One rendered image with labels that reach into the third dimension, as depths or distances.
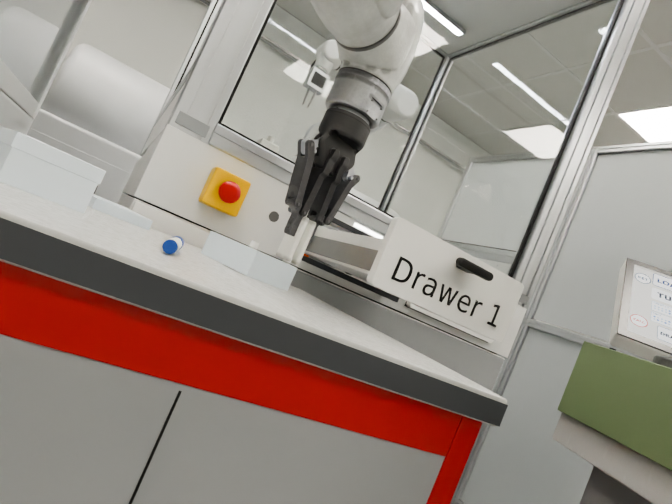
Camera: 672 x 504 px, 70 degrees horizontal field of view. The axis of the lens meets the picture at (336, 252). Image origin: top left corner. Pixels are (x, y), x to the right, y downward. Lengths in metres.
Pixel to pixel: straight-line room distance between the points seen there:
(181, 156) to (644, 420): 0.81
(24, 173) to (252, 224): 0.51
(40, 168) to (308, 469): 0.39
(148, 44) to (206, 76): 3.35
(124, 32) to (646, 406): 4.12
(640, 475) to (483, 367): 0.76
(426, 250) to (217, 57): 0.53
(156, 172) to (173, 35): 3.46
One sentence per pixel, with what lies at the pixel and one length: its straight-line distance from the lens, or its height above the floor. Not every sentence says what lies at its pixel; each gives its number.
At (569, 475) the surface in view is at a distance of 2.49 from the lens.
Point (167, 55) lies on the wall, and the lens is 4.32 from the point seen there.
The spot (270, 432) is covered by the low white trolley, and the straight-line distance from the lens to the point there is 0.42.
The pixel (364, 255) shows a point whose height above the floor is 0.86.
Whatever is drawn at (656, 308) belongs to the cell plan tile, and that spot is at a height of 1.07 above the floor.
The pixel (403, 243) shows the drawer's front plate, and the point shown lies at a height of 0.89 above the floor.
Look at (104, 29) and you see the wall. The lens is 4.33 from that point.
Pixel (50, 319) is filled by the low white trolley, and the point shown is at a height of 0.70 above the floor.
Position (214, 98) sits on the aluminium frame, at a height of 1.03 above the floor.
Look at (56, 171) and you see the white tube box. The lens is 0.57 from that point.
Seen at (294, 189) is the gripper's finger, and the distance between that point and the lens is 0.70.
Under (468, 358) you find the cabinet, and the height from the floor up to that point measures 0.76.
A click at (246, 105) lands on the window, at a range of 1.01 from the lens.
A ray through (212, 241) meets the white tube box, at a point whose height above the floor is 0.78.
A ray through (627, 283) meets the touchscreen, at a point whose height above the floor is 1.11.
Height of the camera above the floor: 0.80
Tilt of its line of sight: 4 degrees up
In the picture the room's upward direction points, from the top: 23 degrees clockwise
